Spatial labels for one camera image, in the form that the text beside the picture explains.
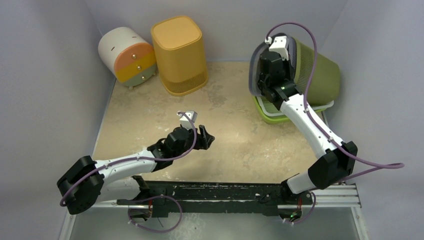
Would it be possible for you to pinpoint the aluminium frame rail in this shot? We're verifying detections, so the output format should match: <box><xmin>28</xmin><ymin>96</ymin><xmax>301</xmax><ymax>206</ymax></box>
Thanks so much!
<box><xmin>312</xmin><ymin>184</ymin><xmax>362</xmax><ymax>208</ymax></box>

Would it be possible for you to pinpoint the olive green mesh basket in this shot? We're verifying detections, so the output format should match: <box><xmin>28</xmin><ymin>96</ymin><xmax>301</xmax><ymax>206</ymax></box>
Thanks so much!
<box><xmin>293</xmin><ymin>38</ymin><xmax>341</xmax><ymax>106</ymax></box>

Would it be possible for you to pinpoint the round pastel drawer cabinet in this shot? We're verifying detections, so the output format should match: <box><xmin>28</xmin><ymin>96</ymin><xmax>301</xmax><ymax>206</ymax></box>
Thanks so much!
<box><xmin>97</xmin><ymin>26</ymin><xmax>158</xmax><ymax>89</ymax></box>

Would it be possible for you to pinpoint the lime green tray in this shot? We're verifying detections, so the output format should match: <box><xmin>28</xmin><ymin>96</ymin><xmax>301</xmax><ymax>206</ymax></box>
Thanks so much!
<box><xmin>252</xmin><ymin>96</ymin><xmax>324</xmax><ymax>125</ymax></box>

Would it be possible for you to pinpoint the grey mesh basket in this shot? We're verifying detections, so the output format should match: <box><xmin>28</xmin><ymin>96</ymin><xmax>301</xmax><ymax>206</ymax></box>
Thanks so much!
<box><xmin>248</xmin><ymin>32</ymin><xmax>297</xmax><ymax>97</ymax></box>

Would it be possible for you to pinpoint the orange mesh basket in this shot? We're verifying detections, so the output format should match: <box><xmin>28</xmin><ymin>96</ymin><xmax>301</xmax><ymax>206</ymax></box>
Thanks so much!
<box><xmin>150</xmin><ymin>15</ymin><xmax>209</xmax><ymax>97</ymax></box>

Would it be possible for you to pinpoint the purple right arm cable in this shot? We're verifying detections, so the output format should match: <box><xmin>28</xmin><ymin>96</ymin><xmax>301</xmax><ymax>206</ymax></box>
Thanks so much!
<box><xmin>265</xmin><ymin>22</ymin><xmax>405</xmax><ymax>183</ymax></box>

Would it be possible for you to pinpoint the white mesh tray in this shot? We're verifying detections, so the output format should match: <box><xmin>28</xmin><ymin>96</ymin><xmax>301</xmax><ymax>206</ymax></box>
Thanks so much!
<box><xmin>253</xmin><ymin>96</ymin><xmax>335</xmax><ymax>119</ymax></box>

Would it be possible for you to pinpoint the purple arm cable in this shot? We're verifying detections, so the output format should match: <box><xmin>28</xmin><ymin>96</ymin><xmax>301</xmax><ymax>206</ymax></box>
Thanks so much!
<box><xmin>59</xmin><ymin>111</ymin><xmax>199</xmax><ymax>208</ymax></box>
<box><xmin>265</xmin><ymin>22</ymin><xmax>405</xmax><ymax>183</ymax></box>

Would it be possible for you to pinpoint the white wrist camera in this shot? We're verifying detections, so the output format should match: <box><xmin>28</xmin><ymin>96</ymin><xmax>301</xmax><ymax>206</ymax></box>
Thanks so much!
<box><xmin>264</xmin><ymin>35</ymin><xmax>289</xmax><ymax>61</ymax></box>
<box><xmin>177</xmin><ymin>110</ymin><xmax>198</xmax><ymax>130</ymax></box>

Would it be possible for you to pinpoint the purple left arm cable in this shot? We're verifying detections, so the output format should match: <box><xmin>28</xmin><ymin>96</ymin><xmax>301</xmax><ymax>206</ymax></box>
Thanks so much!
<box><xmin>59</xmin><ymin>111</ymin><xmax>199</xmax><ymax>208</ymax></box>

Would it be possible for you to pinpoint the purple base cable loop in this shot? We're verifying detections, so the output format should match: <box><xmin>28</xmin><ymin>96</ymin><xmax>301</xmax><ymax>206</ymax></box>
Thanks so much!
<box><xmin>127</xmin><ymin>194</ymin><xmax>183</xmax><ymax>234</ymax></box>

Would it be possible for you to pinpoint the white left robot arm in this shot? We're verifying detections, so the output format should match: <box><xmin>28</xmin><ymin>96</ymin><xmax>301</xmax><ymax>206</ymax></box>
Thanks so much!
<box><xmin>56</xmin><ymin>125</ymin><xmax>215</xmax><ymax>215</ymax></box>

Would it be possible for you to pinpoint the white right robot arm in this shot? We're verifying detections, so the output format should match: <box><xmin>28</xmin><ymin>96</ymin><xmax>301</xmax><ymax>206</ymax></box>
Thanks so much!
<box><xmin>257</xmin><ymin>50</ymin><xmax>358</xmax><ymax>204</ymax></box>

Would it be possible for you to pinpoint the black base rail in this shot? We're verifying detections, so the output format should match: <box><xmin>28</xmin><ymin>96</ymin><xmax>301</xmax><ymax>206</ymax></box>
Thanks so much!
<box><xmin>117</xmin><ymin>180</ymin><xmax>313</xmax><ymax>218</ymax></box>

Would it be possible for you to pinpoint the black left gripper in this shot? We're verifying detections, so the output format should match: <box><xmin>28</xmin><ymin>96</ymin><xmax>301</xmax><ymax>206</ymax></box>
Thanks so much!
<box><xmin>172</xmin><ymin>124</ymin><xmax>214</xmax><ymax>160</ymax></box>

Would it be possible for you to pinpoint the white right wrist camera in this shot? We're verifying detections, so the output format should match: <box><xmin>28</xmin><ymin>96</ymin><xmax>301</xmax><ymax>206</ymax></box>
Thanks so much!
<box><xmin>264</xmin><ymin>35</ymin><xmax>289</xmax><ymax>61</ymax></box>

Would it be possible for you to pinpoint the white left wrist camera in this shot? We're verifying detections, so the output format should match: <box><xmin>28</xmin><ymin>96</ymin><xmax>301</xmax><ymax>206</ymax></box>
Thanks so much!
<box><xmin>177</xmin><ymin>110</ymin><xmax>198</xmax><ymax>130</ymax></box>

